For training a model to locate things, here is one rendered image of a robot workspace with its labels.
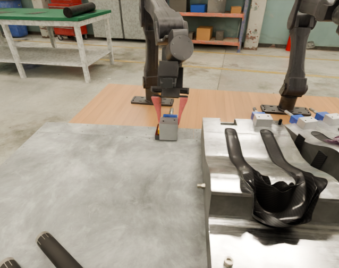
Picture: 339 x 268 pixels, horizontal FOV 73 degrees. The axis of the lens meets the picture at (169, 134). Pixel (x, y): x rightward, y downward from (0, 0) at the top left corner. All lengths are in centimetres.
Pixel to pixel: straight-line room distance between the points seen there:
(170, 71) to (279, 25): 564
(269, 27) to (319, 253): 575
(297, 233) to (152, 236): 30
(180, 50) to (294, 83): 60
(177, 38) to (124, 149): 41
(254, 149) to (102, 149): 48
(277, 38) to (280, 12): 52
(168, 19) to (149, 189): 45
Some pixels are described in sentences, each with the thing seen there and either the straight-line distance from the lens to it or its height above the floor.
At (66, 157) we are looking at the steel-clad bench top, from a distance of 82.
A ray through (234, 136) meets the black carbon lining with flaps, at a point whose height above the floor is 88.
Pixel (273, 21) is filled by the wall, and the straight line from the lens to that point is 609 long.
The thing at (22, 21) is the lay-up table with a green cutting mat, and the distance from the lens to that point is 402.
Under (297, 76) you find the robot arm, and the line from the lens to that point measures 106.
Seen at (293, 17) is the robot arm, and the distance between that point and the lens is 110.
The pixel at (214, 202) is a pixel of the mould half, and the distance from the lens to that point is 48.
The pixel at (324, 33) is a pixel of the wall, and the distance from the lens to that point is 636.
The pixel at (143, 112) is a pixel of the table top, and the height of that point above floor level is 80.
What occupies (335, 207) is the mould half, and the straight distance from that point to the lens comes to 56.
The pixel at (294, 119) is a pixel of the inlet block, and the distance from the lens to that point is 94.
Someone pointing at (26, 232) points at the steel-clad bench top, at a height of 80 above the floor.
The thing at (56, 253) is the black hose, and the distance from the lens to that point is 53.
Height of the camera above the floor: 127
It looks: 33 degrees down
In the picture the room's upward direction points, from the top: straight up
